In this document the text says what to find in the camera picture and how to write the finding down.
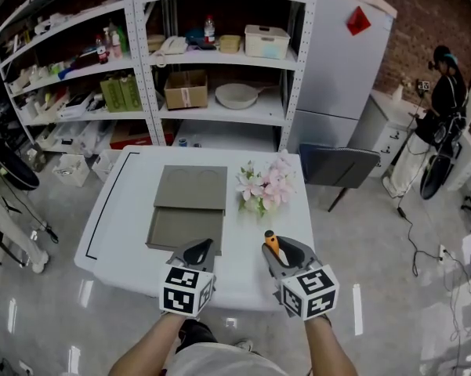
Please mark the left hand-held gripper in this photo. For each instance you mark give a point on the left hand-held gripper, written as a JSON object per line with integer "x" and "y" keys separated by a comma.
{"x": 180, "y": 294}

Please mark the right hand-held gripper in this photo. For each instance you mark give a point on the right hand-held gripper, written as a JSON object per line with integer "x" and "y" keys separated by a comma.
{"x": 311, "y": 292}

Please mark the grey drawer box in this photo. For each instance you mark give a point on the grey drawer box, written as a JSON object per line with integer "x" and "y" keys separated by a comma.
{"x": 190, "y": 194}

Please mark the person's left forearm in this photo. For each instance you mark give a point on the person's left forearm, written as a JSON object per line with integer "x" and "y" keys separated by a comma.
{"x": 149, "y": 347}

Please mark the person's right forearm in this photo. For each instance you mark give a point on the person's right forearm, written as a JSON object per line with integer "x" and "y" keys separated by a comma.
{"x": 329, "y": 349}

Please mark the red cardboard box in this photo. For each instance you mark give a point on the red cardboard box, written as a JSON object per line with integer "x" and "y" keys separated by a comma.
{"x": 135, "y": 135}

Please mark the brown cardboard box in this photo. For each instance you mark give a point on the brown cardboard box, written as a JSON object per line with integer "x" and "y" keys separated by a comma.
{"x": 186, "y": 90}

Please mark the pink flower bouquet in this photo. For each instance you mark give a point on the pink flower bouquet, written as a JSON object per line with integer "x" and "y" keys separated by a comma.
{"x": 268, "y": 184}

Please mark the person's dark shoe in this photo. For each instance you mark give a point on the person's dark shoe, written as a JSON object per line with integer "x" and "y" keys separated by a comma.
{"x": 194, "y": 333}

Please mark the person's white shoe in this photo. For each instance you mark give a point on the person's white shoe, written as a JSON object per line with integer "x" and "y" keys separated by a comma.
{"x": 243, "y": 345}

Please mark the grey chair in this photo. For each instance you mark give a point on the grey chair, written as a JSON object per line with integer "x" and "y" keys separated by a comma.
{"x": 337, "y": 167}

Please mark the black tape line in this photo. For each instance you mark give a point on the black tape line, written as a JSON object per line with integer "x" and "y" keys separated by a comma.
{"x": 102, "y": 204}

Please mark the person's light shorts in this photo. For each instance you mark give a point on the person's light shorts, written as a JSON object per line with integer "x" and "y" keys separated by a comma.
{"x": 223, "y": 360}

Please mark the blue tape roll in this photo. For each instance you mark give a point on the blue tape roll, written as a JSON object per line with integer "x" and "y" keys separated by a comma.
{"x": 183, "y": 142}

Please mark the white slotted storage basket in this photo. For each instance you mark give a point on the white slotted storage basket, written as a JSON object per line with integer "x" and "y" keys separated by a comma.
{"x": 105, "y": 166}
{"x": 71, "y": 170}

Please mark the white power strip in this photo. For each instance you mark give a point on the white power strip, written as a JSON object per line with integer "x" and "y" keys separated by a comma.
{"x": 442, "y": 253}

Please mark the white drawer cabinet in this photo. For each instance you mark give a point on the white drawer cabinet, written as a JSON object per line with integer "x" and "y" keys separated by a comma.
{"x": 384, "y": 131}

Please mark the beige frying pan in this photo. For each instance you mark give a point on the beige frying pan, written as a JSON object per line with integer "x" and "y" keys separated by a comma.
{"x": 235, "y": 95}

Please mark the green carton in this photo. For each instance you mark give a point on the green carton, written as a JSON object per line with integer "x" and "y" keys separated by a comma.
{"x": 111, "y": 95}
{"x": 132, "y": 92}

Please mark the white refrigerator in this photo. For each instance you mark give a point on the white refrigerator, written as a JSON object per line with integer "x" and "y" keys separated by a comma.
{"x": 337, "y": 80}

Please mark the white metal shelving unit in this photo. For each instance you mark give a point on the white metal shelving unit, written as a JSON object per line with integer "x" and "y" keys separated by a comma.
{"x": 298, "y": 73}
{"x": 135, "y": 65}

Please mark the white telephone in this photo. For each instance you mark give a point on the white telephone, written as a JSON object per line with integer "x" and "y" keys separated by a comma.
{"x": 173, "y": 46}

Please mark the white plastic basket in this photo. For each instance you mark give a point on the white plastic basket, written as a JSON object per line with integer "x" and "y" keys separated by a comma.
{"x": 266, "y": 41}

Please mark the small beige basket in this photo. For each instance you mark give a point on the small beige basket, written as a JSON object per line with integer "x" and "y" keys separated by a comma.
{"x": 229, "y": 44}

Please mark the blue bowl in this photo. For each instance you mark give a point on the blue bowl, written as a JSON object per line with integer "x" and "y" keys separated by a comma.
{"x": 194, "y": 35}

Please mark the pink spray bottle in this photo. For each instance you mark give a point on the pink spray bottle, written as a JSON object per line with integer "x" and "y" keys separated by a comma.
{"x": 116, "y": 45}

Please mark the red-label drink bottle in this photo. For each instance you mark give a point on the red-label drink bottle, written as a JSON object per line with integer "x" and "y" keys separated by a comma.
{"x": 101, "y": 51}

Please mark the red-capped water bottle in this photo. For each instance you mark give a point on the red-capped water bottle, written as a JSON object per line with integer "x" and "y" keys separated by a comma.
{"x": 209, "y": 30}

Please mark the red diamond sticker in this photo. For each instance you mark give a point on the red diamond sticker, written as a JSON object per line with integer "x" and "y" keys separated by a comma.
{"x": 358, "y": 21}

